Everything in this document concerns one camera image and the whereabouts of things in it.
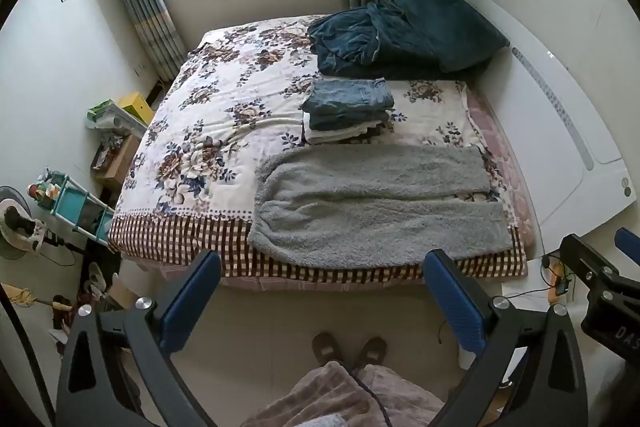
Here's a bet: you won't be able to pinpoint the person's shoe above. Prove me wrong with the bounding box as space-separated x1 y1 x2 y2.
357 337 388 366
311 332 344 366

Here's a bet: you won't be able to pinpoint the broom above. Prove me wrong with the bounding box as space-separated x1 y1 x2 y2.
0 284 76 314

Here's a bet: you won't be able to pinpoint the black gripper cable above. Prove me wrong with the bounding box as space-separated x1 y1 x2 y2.
347 364 396 427

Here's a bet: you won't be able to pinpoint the dark teal quilt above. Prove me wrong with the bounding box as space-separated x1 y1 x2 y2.
306 0 493 81

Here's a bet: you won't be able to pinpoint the yellow box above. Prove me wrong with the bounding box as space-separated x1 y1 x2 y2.
117 92 155 125

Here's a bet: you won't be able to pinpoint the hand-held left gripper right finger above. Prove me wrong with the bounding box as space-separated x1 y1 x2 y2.
422 248 588 427

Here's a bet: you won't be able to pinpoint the folded dark brown garment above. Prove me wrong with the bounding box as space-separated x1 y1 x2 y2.
350 122 397 140

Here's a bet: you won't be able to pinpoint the white headboard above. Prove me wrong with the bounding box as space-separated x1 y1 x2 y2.
447 0 633 235

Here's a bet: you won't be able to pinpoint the standing fan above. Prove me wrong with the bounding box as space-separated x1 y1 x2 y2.
0 186 51 260

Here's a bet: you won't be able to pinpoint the white nightstand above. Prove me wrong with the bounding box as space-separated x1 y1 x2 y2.
500 256 640 408

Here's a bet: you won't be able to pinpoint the cardboard box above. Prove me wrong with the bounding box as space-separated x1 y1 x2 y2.
90 134 143 192

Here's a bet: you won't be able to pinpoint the person's right shoe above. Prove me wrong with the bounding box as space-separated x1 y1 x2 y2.
357 337 388 366

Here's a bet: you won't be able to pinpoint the folded blue jeans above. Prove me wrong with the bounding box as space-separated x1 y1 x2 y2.
300 78 396 131

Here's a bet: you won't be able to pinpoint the teal storage rack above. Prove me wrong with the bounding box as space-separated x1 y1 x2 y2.
35 174 118 243

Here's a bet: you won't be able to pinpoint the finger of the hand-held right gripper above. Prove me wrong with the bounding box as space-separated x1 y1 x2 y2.
559 234 640 303
615 227 640 267

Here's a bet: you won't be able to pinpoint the pair of slippers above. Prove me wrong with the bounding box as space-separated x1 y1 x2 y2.
80 261 121 299

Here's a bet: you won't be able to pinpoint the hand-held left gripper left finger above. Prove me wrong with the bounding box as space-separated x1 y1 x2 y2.
56 249 223 427

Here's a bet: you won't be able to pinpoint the person's pink fleece clothing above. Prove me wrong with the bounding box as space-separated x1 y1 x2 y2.
240 359 446 427

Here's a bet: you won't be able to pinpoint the floral bed blanket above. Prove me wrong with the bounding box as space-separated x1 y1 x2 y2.
107 14 528 284

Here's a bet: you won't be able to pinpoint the white shelf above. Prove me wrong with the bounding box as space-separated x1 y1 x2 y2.
85 102 151 140

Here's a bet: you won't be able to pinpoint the thin black cable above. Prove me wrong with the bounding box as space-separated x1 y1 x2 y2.
505 252 576 304

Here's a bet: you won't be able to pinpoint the orange item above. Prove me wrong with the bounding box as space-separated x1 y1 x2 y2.
547 264 569 304

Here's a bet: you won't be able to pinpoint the grey fleece pants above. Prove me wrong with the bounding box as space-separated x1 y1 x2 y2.
247 144 516 270

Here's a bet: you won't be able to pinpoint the person's left shoe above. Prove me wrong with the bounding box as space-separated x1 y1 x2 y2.
311 332 344 366

